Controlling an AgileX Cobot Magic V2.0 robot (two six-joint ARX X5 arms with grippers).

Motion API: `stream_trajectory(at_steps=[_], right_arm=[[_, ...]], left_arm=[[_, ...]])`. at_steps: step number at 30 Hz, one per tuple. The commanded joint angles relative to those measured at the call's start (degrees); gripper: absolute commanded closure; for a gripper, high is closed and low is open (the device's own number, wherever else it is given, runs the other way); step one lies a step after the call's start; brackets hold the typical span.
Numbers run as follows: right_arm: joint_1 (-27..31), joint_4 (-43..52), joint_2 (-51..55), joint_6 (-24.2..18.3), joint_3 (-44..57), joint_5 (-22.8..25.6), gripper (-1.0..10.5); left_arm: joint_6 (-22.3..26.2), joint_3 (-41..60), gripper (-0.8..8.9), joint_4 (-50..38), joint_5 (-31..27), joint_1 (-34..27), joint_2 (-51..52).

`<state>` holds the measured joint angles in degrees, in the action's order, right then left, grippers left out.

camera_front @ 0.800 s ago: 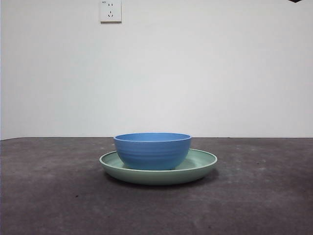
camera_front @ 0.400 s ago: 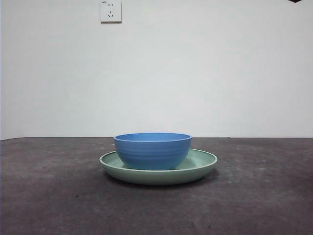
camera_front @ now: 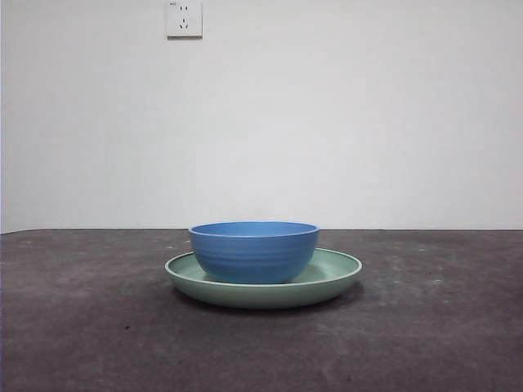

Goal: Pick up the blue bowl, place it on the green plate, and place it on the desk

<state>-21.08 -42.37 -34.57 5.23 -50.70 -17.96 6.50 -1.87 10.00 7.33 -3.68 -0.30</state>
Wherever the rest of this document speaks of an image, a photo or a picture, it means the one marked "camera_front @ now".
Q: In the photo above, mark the blue ribbed bowl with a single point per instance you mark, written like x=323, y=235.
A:
x=253, y=257

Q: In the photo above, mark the pale green plate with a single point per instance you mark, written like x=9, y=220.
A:
x=265, y=296

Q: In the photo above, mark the white wall socket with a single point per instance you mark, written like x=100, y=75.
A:
x=184, y=20

